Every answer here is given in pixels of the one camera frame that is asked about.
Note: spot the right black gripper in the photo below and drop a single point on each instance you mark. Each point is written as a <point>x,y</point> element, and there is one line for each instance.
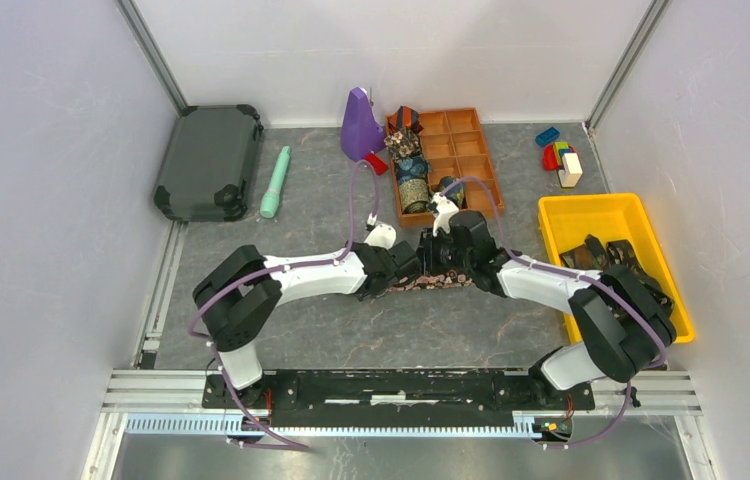
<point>428,244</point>

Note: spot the black pink rose tie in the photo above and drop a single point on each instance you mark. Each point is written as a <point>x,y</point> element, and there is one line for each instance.
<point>444,280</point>

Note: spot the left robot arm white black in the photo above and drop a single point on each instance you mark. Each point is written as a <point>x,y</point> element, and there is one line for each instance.
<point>237,298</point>

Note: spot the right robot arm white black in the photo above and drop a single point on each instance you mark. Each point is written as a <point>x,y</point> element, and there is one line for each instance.
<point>625,324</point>

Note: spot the dark paisley ties in bin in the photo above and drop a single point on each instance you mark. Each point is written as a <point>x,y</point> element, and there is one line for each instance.
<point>593,254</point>

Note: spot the rolled navy gold tie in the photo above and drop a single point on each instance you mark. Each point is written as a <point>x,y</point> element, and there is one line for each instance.
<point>452,189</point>

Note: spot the rolled olive patterned tie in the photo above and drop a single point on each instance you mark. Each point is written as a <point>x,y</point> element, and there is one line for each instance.
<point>414,196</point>

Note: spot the rolled blue patterned tie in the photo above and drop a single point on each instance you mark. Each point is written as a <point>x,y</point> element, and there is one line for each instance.
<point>411,168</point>

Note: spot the small red block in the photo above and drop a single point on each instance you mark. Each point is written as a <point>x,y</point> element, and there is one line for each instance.
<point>376,163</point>

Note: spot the yellow plastic bin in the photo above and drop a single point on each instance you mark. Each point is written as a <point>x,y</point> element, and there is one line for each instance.
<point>565,221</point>

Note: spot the orange compartment tray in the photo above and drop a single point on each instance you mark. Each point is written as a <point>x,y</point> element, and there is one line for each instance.
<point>454,144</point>

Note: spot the rolled brown floral tie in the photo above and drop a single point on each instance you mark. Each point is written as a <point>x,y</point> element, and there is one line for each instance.
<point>402,144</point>

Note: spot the mint green flashlight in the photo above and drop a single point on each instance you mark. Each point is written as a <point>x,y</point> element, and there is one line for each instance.
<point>270,201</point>

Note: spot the colourful toy block stack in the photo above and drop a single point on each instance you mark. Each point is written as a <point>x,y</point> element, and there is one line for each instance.
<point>561,158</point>

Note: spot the purple metronome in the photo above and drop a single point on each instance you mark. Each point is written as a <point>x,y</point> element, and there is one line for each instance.
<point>361,134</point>

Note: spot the blue toy brick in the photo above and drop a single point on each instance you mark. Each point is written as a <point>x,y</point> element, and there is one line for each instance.
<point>547,136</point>

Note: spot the rolled orange black tie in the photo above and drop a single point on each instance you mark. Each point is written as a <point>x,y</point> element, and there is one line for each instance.
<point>405,118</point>

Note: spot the dark green suitcase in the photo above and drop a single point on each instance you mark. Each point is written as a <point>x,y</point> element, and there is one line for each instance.
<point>209,164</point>

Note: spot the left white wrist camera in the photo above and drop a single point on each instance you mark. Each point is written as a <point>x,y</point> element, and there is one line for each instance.
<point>381,235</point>

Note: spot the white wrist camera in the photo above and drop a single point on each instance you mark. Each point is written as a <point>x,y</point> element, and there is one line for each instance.
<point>381,235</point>
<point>443,211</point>

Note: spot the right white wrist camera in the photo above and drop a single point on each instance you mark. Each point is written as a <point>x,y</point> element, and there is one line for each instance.
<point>443,211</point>

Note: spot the aluminium rail frame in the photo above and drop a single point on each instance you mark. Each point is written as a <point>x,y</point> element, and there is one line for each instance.
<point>170,402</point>

